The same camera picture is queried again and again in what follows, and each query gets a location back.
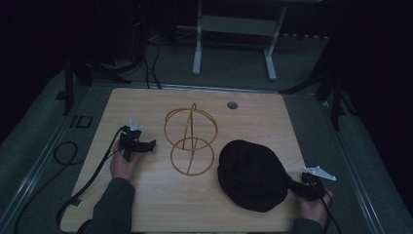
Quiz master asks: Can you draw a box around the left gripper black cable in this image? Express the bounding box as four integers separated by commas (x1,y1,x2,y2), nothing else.
56,126,126,233

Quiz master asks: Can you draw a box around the black tripod stand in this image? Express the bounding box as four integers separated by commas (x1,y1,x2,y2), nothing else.
55,0,147,117
279,35,358,132

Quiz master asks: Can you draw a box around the person's left hand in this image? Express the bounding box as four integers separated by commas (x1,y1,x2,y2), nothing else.
109,140,143,180

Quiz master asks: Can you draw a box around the black rectangular floor bracket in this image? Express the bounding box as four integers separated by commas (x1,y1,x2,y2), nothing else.
69,114,94,129

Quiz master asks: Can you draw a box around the white metal desk frame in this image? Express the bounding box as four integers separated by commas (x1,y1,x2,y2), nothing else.
176,0,288,82

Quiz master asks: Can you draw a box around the gold wire hat stand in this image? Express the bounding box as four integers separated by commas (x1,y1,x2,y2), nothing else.
163,102,218,177

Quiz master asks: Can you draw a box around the black cap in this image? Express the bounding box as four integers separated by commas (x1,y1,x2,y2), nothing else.
216,139,289,214

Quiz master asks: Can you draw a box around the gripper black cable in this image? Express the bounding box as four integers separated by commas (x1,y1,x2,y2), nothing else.
319,189,343,234
56,126,126,233

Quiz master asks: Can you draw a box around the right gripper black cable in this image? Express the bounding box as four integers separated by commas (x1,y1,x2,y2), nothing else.
319,189,343,234

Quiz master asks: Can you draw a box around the person's right hand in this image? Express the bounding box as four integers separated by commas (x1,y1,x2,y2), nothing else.
296,189,334,226

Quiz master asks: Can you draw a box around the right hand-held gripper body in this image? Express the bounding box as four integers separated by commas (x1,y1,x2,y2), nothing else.
299,166,337,202

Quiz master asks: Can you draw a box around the black floor cable loop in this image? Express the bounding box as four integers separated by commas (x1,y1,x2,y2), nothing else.
13,140,86,234

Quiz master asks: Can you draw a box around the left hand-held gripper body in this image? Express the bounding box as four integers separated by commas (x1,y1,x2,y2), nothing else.
118,119,145,162

